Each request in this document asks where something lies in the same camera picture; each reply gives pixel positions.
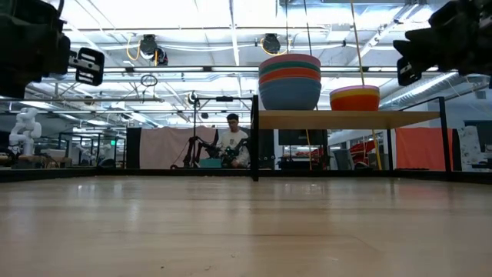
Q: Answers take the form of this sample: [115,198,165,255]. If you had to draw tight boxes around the large blue plastic bowl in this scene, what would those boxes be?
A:
[258,78,323,112]

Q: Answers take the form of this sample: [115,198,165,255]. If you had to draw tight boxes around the black monitor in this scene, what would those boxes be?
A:
[278,129,329,146]

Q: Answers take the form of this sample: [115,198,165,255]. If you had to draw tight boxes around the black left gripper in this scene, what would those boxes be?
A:
[0,0,105,99]

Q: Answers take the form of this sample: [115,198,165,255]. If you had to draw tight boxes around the black aluminium table frame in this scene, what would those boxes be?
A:
[0,168,492,185]

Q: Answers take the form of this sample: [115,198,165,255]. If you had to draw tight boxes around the yellow hanging cable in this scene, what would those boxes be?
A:
[348,0,384,171]

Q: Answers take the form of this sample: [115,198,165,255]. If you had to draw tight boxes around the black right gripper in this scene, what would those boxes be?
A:
[392,0,492,87]

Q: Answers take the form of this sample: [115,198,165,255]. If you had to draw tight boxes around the orange curtain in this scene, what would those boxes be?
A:
[394,126,455,172]

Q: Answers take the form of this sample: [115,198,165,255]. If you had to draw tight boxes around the small orange plastic bowl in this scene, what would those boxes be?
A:
[329,94,381,112]

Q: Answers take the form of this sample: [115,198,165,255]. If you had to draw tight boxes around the overhead frame bar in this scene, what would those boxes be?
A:
[63,65,439,74]

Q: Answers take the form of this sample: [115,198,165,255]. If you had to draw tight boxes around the grey ceiling pipe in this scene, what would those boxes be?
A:
[0,95,166,104]

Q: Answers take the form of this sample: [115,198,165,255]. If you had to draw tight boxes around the black camera stand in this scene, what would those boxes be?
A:
[187,91,254,170]

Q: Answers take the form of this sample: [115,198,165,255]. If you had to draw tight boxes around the yellow plastic bowl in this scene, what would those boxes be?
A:
[329,88,381,99]

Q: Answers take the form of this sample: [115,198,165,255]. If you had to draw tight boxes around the black ceiling cable reel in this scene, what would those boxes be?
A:
[138,33,169,67]
[260,32,282,55]

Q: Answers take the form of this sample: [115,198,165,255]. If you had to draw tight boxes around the small purple plastic bowl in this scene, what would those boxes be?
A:
[329,85,381,93]

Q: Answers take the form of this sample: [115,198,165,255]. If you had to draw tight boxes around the black divider panel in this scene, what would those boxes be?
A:
[125,127,142,169]

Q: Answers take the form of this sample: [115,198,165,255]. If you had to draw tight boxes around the large orange plastic bowl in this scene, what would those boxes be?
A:
[258,67,322,85]

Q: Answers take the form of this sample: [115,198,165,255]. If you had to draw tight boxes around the large teal plastic bowl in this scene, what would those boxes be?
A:
[258,61,322,78]

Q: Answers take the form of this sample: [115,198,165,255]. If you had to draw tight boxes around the teal plastic box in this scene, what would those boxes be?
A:
[198,158,223,169]

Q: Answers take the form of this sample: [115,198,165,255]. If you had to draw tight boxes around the person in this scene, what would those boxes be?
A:
[215,113,251,169]

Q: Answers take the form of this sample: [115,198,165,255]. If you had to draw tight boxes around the black hanging cable loop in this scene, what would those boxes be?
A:
[140,73,159,88]

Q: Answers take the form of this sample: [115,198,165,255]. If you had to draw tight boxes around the wooden shelf black metal legs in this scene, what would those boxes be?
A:
[250,95,454,182]

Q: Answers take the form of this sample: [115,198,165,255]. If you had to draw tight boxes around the pink curtain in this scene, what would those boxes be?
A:
[140,125,220,169]

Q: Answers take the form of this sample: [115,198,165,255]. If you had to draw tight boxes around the wooden workbench steel legs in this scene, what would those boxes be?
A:
[0,152,74,169]

